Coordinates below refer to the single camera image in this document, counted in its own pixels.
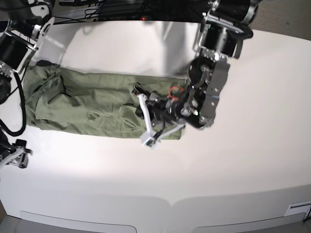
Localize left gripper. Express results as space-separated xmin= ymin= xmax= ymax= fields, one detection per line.
xmin=132 ymin=82 xmax=186 ymax=126

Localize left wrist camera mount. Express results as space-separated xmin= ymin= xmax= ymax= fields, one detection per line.
xmin=138 ymin=94 xmax=185 ymax=149

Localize green T-shirt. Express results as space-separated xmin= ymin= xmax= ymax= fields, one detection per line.
xmin=24 ymin=65 xmax=185 ymax=138

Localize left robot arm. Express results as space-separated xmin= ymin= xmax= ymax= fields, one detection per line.
xmin=134 ymin=0 xmax=259 ymax=129

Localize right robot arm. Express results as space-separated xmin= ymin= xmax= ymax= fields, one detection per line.
xmin=0 ymin=0 xmax=55 ymax=168

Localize white label sticker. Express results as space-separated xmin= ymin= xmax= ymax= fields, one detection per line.
xmin=285 ymin=202 xmax=311 ymax=217

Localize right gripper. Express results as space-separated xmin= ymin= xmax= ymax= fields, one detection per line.
xmin=0 ymin=139 xmax=33 ymax=169

